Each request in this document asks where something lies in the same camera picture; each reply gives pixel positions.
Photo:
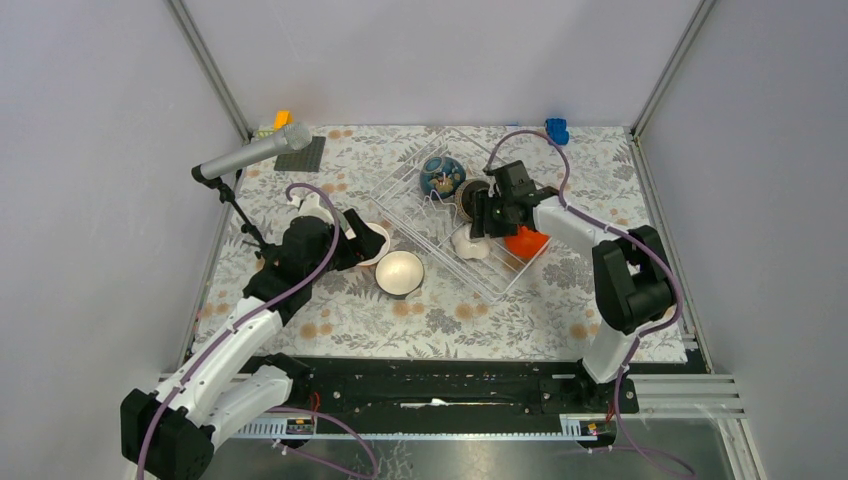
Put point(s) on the grey lego baseplate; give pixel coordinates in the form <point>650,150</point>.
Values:
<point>307,160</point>

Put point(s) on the teal square ceramic cup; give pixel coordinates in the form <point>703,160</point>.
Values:
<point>399,274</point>

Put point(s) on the celadon green ceramic bowl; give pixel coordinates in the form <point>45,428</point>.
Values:
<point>343,222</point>

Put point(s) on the silver microphone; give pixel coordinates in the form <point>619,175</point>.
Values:
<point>288,139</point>

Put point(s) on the blue toy brick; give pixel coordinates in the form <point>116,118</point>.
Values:
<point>556,129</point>

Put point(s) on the yellow toy brick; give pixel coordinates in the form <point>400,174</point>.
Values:
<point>282,118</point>

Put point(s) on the black bowl patterned rim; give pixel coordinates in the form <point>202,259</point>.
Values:
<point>465,195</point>

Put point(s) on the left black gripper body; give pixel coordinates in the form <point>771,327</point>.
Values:
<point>344,251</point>

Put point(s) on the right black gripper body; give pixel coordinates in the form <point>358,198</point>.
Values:
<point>493,208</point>

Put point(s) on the floral table mat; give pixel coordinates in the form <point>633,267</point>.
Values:
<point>540,311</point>

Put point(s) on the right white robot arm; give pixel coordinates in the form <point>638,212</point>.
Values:
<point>633,284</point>

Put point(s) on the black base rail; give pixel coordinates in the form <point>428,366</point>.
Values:
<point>427,396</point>

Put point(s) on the dark blue floral bowl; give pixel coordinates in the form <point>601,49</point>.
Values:
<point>441,176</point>

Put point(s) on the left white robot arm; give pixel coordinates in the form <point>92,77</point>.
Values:
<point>173,431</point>

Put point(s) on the white flower-shaped bowl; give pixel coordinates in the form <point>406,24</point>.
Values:
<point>468,248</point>

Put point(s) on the white wire dish rack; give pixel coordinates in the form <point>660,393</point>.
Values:
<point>431,223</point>

